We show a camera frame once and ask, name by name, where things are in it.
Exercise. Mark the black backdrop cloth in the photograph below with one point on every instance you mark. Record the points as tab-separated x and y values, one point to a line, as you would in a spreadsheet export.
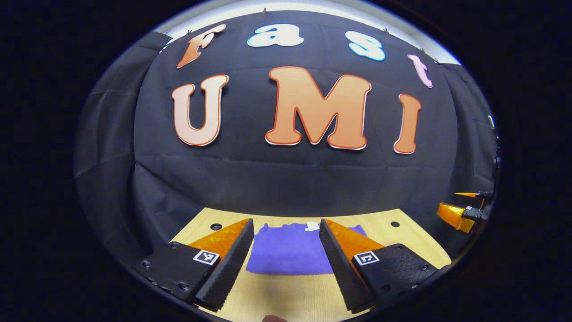
290	179

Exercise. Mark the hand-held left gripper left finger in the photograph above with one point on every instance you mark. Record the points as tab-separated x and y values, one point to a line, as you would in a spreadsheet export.
230	268

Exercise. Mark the purple shirt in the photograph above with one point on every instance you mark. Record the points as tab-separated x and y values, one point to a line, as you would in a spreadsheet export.
286	250

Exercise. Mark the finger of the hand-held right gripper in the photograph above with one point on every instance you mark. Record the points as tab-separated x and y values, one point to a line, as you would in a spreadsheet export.
469	194
453	217

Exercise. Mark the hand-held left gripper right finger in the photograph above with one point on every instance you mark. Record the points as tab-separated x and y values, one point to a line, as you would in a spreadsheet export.
342	268

